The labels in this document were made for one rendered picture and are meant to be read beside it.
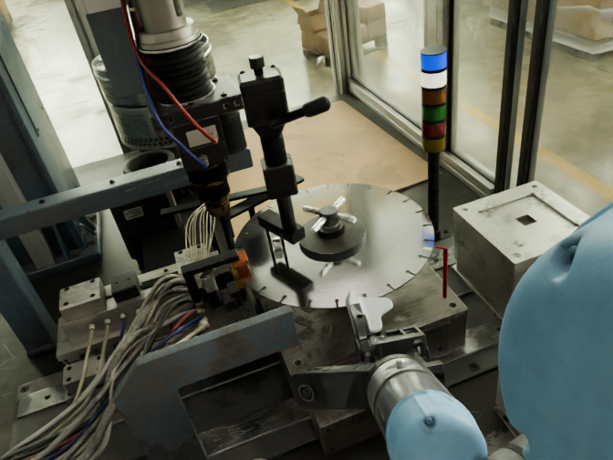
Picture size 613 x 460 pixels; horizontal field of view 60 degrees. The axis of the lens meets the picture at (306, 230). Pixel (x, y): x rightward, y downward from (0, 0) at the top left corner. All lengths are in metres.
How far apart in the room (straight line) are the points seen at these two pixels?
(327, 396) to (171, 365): 0.20
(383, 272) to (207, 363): 0.29
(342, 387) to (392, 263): 0.25
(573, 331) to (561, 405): 0.03
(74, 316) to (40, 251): 0.36
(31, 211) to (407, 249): 0.63
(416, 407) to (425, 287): 0.47
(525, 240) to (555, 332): 0.77
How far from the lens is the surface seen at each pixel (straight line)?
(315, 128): 1.70
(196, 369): 0.71
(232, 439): 0.88
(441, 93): 1.00
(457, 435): 0.46
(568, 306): 0.17
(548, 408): 0.20
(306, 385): 0.66
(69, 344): 1.07
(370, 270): 0.80
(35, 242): 1.34
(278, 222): 0.82
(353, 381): 0.63
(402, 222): 0.89
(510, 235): 0.96
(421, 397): 0.48
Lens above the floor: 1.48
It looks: 36 degrees down
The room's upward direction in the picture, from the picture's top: 10 degrees counter-clockwise
